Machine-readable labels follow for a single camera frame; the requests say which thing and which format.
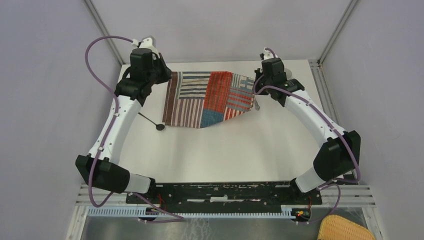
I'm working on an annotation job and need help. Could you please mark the black spoon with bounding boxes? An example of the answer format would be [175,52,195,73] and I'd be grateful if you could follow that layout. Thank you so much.
[138,112,166,131]

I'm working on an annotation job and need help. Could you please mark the aluminium frame rails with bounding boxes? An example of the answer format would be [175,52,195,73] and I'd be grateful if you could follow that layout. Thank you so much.
[65,59,385,240]

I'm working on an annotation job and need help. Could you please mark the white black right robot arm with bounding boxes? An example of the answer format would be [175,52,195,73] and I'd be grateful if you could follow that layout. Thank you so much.
[253,57,361,204]

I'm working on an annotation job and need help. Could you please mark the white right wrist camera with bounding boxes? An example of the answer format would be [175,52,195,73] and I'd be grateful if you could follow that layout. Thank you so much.
[259,47,277,61]

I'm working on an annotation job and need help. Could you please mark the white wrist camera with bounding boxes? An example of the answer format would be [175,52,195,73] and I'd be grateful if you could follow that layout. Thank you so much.
[131,35,159,54]
[259,47,277,61]

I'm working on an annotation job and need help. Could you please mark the blue ceramic mug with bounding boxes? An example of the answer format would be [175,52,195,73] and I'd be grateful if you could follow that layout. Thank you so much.
[285,68,293,80]

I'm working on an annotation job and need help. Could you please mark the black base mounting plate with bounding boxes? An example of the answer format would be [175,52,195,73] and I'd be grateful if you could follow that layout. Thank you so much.
[143,181,323,214]

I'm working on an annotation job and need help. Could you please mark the ornate silver fork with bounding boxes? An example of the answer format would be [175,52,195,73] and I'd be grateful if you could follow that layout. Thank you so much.
[254,102,261,111]

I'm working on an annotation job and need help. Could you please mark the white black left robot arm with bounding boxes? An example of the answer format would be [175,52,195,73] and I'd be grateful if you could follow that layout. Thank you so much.
[75,46,172,204]

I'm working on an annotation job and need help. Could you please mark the yellow woven basket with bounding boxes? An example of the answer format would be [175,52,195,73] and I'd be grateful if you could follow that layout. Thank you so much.
[317,214,376,240]

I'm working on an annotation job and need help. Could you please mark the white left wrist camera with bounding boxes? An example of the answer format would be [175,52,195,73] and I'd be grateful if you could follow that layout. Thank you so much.
[131,35,159,54]

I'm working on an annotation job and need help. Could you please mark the striped patchwork placemat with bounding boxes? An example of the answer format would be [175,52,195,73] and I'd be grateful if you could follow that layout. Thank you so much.
[162,71,255,129]

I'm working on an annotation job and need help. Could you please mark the white slotted cable duct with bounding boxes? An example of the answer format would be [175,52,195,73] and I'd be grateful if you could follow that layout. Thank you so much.
[87,206,295,220]

